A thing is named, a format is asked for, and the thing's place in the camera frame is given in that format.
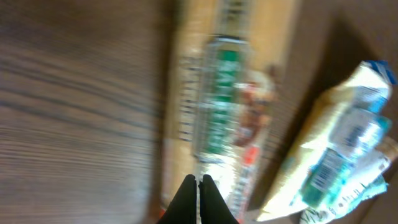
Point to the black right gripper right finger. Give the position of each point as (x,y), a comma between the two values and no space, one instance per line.
(213,209)

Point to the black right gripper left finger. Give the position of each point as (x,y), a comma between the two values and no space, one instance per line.
(183,207)

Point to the white tube with tan cap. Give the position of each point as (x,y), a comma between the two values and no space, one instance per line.
(365,182)

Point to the yellow white snack bag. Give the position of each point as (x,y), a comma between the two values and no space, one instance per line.
(368,86)

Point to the orange spaghetti packet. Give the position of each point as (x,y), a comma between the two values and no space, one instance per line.
(225,72)

